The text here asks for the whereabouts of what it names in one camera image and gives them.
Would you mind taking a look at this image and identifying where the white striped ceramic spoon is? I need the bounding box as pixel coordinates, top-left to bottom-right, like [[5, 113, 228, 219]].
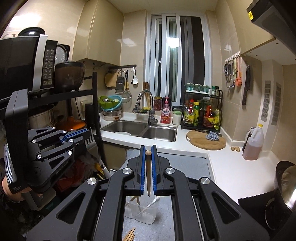
[[136, 196, 160, 217]]

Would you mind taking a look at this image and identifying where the white handled metal fork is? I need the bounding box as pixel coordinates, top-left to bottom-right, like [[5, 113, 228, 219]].
[[85, 128, 111, 178]]

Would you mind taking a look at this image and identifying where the chrome kitchen faucet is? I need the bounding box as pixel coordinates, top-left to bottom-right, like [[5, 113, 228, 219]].
[[132, 89, 158, 126]]

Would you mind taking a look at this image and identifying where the person left hand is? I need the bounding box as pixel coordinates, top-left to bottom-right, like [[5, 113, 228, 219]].
[[1, 176, 32, 202]]

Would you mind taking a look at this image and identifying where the stainless steel sink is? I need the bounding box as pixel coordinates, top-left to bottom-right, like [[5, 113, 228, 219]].
[[101, 120, 177, 142]]

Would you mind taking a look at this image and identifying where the large steel stock pot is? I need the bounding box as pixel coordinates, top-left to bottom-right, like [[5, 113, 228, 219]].
[[29, 109, 54, 129]]

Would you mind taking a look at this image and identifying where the red dish soap bottle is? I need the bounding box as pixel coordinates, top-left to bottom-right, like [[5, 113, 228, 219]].
[[161, 97, 171, 124]]

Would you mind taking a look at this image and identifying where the green plastic colander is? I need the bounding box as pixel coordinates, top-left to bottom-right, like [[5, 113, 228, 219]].
[[99, 96, 119, 109]]

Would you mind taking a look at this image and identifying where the round wooden cutting board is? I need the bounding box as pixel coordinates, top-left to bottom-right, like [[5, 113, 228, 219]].
[[186, 131, 226, 151]]

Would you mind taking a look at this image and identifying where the grey table mat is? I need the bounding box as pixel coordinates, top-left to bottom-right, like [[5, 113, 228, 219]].
[[123, 150, 205, 240]]

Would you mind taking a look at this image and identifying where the black shelving rack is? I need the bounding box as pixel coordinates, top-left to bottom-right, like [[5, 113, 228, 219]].
[[0, 71, 107, 176]]

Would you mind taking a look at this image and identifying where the clear plastic container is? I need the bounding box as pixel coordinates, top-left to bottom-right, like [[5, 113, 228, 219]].
[[125, 195, 160, 225]]

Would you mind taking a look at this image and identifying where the black spice rack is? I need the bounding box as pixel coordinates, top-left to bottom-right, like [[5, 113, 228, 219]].
[[181, 88, 223, 133]]

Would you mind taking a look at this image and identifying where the black microwave oven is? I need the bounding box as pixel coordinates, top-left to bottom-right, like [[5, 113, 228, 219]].
[[0, 35, 58, 99]]

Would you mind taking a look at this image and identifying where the brown liquid plastic jug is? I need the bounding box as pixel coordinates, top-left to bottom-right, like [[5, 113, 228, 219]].
[[242, 123, 264, 161]]

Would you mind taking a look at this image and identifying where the black gas stove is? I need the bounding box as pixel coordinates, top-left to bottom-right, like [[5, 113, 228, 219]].
[[238, 191, 295, 240]]

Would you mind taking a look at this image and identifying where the black metal wok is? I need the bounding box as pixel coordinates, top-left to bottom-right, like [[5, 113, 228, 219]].
[[265, 161, 295, 230]]

